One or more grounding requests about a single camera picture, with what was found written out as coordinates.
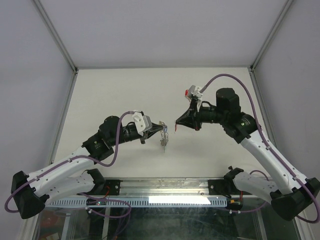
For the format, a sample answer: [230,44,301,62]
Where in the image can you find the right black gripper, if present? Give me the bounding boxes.
[175,100,227,131]

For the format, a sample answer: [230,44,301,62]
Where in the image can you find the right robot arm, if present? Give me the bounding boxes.
[175,85,320,221]

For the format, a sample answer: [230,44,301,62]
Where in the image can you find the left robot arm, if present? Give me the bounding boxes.
[4,111,165,219]

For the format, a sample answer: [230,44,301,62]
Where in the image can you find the aluminium mounting rail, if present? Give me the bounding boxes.
[31,176,301,198]

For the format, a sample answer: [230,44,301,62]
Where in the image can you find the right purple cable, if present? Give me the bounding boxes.
[199,73,320,223]

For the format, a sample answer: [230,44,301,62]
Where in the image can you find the purple cable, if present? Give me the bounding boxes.
[199,73,320,223]
[4,111,132,220]

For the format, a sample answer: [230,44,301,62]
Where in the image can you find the white slotted cable duct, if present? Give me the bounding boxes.
[47,196,227,209]

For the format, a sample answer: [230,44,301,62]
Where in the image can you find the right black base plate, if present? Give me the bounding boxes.
[207,179,239,198]

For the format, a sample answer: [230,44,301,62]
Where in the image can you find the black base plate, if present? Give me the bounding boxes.
[207,179,239,198]
[85,178,122,196]

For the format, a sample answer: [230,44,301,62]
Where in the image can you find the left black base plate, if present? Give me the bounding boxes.
[85,178,122,196]

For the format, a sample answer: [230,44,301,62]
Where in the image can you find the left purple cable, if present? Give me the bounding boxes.
[4,111,132,220]

